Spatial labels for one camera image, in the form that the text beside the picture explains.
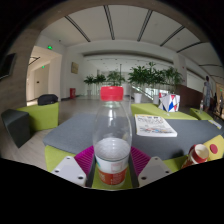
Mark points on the group of potted plants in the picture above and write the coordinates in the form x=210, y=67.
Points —
x=143, y=75

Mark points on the green exit sign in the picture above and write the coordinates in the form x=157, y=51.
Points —
x=49, y=47

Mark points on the colourful printed magazine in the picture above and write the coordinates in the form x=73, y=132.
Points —
x=154, y=126

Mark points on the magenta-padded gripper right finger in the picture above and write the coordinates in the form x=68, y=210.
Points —
x=153, y=170

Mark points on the green cube seat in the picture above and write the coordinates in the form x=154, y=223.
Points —
x=40, y=116

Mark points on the small green table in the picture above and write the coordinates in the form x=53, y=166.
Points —
x=200, y=115

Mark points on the black bag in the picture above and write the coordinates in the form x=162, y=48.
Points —
x=47, y=99

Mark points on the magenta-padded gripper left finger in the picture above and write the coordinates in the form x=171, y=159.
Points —
x=70, y=170

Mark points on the white red blue polyhedron box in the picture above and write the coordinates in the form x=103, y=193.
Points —
x=169, y=102

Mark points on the black wall screen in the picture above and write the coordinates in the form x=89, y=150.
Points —
x=7, y=66

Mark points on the person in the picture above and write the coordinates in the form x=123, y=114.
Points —
x=207, y=91

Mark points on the small clear water bottle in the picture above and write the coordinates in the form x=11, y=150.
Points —
x=201, y=106

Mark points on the framed wall picture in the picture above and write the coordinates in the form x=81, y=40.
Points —
x=74, y=68

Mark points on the dark grey cube seat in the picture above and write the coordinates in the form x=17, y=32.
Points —
x=15, y=128

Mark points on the long green table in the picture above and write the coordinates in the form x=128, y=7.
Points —
x=146, y=109

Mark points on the red and white paper cup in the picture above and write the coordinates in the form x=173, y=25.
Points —
x=199, y=155

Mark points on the white and yellow booklet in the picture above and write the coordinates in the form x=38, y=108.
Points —
x=215, y=124

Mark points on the clear water bottle red cap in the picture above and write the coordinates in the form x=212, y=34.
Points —
x=112, y=150

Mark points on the flat round red coaster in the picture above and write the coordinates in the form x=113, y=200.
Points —
x=214, y=149

